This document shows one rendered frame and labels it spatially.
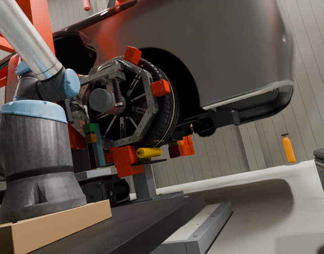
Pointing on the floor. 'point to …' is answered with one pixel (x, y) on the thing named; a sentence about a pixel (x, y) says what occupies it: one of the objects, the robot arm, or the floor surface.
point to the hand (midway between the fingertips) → (85, 120)
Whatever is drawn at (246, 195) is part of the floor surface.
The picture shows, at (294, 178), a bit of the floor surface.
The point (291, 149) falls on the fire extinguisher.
